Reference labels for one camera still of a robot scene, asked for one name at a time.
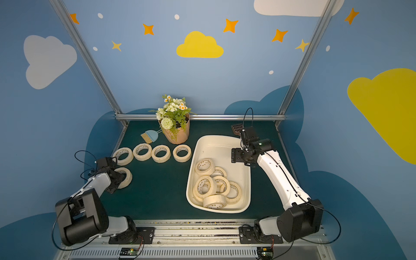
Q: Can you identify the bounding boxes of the horizontal aluminium frame rail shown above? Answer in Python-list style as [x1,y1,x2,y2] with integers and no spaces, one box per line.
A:
[115,114,286,121]

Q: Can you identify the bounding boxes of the aluminium frame post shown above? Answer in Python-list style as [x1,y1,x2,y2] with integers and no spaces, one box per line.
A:
[49,0,122,116]
[275,0,338,131]

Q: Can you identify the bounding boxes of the small circuit board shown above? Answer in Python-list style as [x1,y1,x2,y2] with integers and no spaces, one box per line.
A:
[256,247,274,260]
[119,247,140,259]

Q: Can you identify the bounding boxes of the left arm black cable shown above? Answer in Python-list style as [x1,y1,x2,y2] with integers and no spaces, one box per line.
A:
[51,150,144,260]

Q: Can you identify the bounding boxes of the white green artificial flowers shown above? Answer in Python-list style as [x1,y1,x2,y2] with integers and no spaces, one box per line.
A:
[150,95,195,130]

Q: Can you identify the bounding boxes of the cream plastic storage box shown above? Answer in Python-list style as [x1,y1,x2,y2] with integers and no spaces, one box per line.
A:
[186,135,251,214]

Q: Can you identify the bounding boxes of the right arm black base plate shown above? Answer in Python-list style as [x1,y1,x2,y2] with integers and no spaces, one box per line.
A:
[238,224,283,244]

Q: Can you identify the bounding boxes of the left small circuit board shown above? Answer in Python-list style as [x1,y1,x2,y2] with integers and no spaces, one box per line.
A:
[119,247,140,259]

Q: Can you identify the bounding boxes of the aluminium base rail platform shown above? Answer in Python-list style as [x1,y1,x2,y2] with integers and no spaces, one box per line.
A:
[55,219,335,260]

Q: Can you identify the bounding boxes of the right aluminium frame post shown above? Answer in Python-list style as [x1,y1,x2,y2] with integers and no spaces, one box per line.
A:
[275,0,338,131]

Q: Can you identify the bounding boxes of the cream tape roll centre small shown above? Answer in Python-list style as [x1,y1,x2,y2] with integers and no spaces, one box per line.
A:
[210,166,228,179]

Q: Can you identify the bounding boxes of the left aluminium frame post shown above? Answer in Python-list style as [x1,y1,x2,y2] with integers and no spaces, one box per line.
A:
[49,0,122,116]

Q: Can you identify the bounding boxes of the light blue hand brush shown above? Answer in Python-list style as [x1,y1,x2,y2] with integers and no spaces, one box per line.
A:
[140,130,162,144]

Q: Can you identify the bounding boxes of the beige ribbed flower pot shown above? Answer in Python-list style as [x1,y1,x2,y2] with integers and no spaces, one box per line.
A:
[159,114,190,145]

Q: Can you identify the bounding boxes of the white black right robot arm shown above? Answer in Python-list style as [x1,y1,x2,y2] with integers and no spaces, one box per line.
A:
[231,127,323,242]

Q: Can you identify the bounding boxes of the right small circuit board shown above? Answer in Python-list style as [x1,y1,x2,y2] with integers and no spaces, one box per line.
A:
[256,247,274,260]

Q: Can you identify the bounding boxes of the cream tape roll front upright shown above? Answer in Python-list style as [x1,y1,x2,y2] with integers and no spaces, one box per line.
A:
[203,195,227,209]

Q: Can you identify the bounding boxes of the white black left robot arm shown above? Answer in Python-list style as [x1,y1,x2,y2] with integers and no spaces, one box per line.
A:
[53,157,141,247]

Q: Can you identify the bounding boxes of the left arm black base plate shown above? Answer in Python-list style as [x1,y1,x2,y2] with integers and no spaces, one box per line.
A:
[108,227,156,245]

